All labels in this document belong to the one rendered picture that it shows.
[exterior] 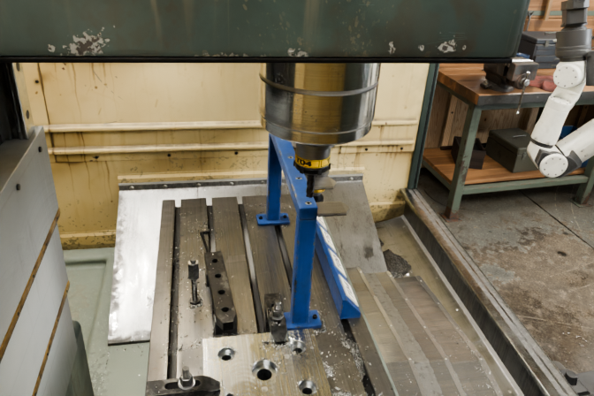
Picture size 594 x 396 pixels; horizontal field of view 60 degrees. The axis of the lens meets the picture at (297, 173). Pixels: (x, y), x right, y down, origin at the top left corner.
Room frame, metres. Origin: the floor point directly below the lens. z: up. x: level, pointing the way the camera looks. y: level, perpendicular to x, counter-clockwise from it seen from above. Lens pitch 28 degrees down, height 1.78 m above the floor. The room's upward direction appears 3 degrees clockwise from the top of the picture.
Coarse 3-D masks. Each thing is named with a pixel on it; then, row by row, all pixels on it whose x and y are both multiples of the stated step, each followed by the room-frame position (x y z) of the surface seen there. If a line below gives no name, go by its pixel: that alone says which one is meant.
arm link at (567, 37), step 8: (568, 0) 1.44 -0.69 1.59; (576, 0) 1.42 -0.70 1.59; (584, 0) 1.41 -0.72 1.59; (568, 8) 1.43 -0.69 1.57; (576, 8) 1.42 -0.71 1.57; (584, 8) 1.43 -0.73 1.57; (568, 16) 1.43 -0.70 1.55; (576, 16) 1.43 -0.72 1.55; (584, 16) 1.42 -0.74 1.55; (568, 24) 1.43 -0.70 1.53; (576, 24) 1.43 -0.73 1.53; (584, 24) 1.44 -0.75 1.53; (560, 32) 1.44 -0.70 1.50; (568, 32) 1.43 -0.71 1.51; (576, 32) 1.42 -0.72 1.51; (584, 32) 1.42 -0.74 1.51; (560, 40) 1.44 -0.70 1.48; (568, 40) 1.42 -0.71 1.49; (576, 40) 1.41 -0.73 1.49; (584, 40) 1.41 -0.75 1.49
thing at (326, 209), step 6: (318, 204) 0.94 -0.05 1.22; (324, 204) 0.94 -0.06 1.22; (330, 204) 0.94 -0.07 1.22; (336, 204) 0.94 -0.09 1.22; (342, 204) 0.94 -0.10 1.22; (318, 210) 0.91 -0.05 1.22; (324, 210) 0.91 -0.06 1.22; (330, 210) 0.91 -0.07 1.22; (336, 210) 0.92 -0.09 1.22; (342, 210) 0.92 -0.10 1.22; (348, 210) 0.93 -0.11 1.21; (318, 216) 0.90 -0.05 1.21; (324, 216) 0.90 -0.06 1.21; (330, 216) 0.90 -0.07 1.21
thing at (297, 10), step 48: (0, 0) 0.48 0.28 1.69; (48, 0) 0.49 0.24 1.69; (96, 0) 0.50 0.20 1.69; (144, 0) 0.51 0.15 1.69; (192, 0) 0.52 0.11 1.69; (240, 0) 0.53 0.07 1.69; (288, 0) 0.54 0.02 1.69; (336, 0) 0.55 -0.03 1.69; (384, 0) 0.56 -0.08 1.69; (432, 0) 0.57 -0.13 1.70; (480, 0) 0.58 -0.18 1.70; (528, 0) 0.60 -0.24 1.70; (0, 48) 0.48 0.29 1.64; (48, 48) 0.49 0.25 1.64; (96, 48) 0.50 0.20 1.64; (144, 48) 0.51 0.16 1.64; (192, 48) 0.52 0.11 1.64; (240, 48) 0.53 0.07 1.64; (288, 48) 0.54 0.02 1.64; (336, 48) 0.55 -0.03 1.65; (384, 48) 0.56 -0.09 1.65; (432, 48) 0.57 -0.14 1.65; (480, 48) 0.58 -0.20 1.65
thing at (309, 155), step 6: (300, 150) 0.65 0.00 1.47; (306, 150) 0.65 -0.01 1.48; (312, 150) 0.65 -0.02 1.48; (318, 150) 0.65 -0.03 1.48; (324, 150) 0.65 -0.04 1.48; (330, 150) 0.66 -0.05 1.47; (300, 156) 0.65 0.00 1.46; (306, 156) 0.65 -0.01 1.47; (312, 156) 0.65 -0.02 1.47; (318, 156) 0.65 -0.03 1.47; (324, 156) 0.65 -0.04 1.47; (312, 168) 0.65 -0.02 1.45; (318, 168) 0.65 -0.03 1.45
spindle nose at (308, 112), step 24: (264, 72) 0.63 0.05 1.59; (288, 72) 0.60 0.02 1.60; (312, 72) 0.59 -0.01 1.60; (336, 72) 0.59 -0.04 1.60; (360, 72) 0.61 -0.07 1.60; (264, 96) 0.63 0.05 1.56; (288, 96) 0.60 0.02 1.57; (312, 96) 0.59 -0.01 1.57; (336, 96) 0.59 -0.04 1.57; (360, 96) 0.61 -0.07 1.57; (264, 120) 0.63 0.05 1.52; (288, 120) 0.60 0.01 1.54; (312, 120) 0.59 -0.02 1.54; (336, 120) 0.59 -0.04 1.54; (360, 120) 0.61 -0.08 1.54; (312, 144) 0.60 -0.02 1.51; (336, 144) 0.60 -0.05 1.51
